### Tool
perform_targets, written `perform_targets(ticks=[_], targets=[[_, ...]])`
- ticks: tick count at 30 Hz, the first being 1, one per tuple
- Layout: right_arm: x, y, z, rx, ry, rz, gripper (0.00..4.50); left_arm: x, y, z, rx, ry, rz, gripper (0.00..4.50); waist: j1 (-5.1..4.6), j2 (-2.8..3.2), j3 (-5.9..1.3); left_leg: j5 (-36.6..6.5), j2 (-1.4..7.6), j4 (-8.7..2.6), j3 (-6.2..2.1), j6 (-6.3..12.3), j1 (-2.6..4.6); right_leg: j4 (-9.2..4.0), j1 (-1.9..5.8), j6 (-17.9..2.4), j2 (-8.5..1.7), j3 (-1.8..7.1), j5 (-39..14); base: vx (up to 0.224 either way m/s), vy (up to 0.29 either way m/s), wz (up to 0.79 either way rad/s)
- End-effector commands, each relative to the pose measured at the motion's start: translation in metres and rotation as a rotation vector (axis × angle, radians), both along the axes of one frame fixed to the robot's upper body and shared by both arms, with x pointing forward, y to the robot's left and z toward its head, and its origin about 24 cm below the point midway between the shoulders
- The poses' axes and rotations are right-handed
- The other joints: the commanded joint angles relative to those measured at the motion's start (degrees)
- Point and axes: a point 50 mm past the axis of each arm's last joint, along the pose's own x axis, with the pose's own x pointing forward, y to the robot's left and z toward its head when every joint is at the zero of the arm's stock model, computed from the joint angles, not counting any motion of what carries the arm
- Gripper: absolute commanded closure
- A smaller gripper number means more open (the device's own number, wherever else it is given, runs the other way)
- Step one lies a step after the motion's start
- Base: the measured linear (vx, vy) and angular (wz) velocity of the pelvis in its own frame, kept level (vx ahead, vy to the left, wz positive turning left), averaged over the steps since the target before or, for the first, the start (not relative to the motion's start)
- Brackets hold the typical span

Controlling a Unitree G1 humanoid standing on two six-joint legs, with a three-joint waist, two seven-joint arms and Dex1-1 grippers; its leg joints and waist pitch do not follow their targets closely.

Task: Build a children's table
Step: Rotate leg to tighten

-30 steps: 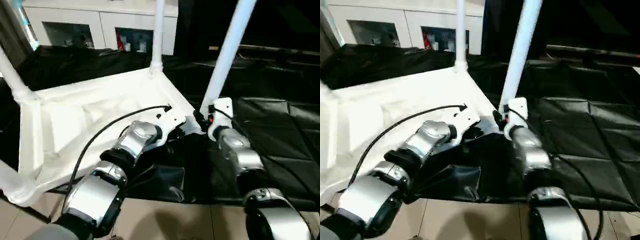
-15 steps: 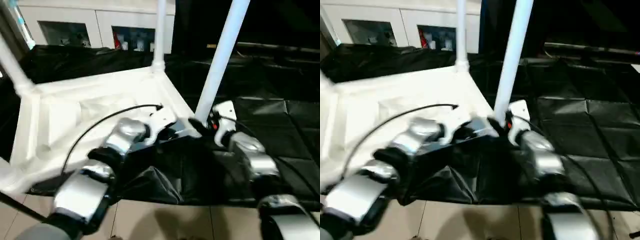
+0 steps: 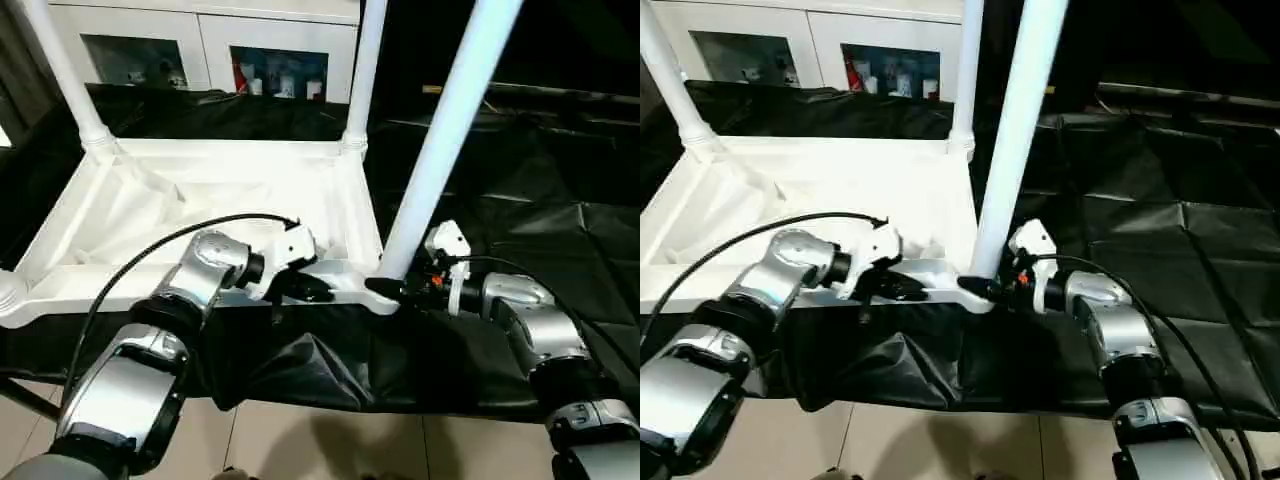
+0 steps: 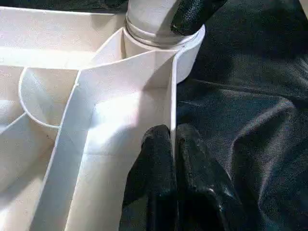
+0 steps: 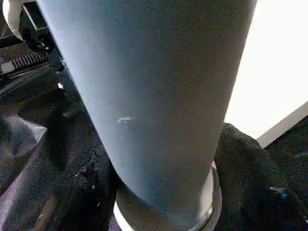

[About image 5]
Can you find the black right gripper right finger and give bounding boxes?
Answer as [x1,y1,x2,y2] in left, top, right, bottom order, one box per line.
[213,123,308,231]

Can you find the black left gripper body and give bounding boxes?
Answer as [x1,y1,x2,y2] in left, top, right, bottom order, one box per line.
[0,4,65,84]

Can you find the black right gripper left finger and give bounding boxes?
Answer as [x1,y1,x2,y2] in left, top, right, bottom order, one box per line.
[38,143,119,231]

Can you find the white plastic table leg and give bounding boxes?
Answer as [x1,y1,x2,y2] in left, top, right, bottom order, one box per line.
[36,0,260,231]

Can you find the white plastic table top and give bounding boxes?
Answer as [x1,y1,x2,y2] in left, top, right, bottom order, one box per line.
[112,0,308,231]

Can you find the black work mat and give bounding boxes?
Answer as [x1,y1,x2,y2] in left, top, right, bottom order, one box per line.
[0,72,308,231]

